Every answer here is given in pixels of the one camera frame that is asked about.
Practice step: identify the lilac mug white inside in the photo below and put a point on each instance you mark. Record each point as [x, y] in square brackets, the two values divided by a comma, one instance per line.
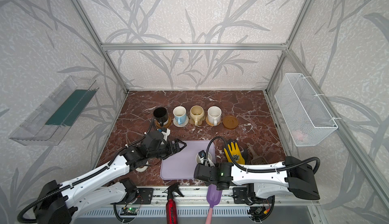
[210, 160]

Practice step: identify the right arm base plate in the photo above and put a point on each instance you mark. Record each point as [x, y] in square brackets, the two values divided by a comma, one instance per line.
[246, 195]

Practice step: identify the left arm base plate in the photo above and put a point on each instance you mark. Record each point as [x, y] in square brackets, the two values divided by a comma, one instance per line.
[140, 196]

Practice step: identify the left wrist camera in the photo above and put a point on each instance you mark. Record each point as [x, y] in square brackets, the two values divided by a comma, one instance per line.
[165, 132]

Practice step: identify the beige mug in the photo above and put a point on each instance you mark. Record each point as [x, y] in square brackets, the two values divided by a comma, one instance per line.
[196, 113]

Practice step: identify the yellow black work glove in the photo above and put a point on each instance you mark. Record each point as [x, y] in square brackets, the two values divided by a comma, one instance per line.
[233, 149]

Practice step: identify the light blue mug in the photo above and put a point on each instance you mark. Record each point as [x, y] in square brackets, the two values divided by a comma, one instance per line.
[180, 114]

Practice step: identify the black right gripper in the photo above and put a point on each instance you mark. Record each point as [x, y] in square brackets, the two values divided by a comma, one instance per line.
[200, 171]

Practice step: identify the brown plastic litter scoop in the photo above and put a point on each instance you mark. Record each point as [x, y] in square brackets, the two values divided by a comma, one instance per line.
[256, 159]

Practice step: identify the red spray bottle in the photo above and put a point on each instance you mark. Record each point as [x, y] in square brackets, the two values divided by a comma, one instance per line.
[171, 210]

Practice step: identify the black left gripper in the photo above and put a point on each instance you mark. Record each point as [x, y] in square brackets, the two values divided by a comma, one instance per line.
[169, 146]

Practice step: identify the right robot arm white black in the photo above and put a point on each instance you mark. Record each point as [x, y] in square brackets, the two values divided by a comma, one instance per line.
[291, 175]

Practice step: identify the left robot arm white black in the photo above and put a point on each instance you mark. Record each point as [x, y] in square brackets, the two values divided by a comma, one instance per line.
[63, 203]

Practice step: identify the lilac plastic tray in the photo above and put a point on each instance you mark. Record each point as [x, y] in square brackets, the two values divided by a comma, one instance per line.
[182, 164]

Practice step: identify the clear plastic wall shelf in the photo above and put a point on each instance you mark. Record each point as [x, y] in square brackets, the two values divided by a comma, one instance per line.
[49, 123]

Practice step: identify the white tape roll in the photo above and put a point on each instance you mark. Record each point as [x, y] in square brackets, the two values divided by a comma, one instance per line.
[143, 168]

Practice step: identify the small round wooden coaster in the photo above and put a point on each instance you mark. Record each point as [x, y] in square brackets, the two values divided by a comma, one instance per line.
[166, 124]

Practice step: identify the purple plastic scoop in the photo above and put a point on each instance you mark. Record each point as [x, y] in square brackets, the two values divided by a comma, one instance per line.
[213, 198]

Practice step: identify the colourful woven round coaster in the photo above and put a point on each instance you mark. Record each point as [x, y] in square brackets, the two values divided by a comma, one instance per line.
[175, 122]

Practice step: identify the large round wooden coaster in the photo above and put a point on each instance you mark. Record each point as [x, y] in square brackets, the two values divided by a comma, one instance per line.
[230, 122]

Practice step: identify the green circuit board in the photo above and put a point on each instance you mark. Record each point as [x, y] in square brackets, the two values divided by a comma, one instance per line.
[129, 211]

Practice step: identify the black mug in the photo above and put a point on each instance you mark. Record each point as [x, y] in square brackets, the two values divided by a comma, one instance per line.
[161, 115]

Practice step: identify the white wire mesh basket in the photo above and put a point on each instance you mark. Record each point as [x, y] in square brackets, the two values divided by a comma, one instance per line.
[307, 118]

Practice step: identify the cork flower-shaped coaster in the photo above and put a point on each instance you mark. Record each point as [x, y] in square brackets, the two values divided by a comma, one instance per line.
[193, 122]

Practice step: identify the woven rattan round coaster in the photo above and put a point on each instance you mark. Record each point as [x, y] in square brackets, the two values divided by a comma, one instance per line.
[210, 123]

